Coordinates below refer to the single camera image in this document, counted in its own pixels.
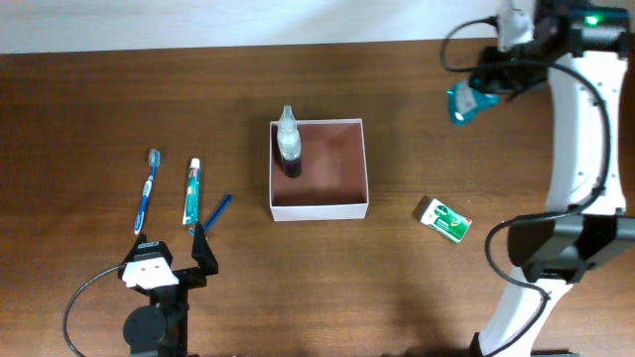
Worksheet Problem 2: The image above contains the blue Listerine mouthwash bottle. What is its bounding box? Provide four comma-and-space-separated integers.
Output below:
446, 78, 500, 126

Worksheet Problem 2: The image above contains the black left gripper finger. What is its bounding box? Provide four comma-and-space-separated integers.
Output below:
191, 222, 218, 276
121, 233, 173, 271

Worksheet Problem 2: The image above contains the blue disposable razor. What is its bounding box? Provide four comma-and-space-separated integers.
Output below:
202, 193, 233, 233

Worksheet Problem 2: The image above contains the white cardboard box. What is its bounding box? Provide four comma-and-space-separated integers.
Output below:
268, 118, 370, 222

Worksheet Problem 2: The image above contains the green white Dettol soap box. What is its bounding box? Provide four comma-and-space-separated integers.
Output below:
413, 196, 472, 244

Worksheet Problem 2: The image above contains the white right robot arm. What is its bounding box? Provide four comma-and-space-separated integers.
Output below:
455, 1, 634, 356

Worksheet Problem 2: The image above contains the clear pump spray bottle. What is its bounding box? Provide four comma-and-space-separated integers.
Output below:
277, 105, 302, 179

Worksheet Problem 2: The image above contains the blue white toothbrush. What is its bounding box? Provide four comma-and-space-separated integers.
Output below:
134, 149, 161, 235

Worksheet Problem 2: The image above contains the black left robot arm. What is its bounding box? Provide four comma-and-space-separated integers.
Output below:
118, 223, 219, 356

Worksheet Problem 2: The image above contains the teal toothpaste tube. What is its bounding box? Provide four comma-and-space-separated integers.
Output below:
183, 158, 200, 225

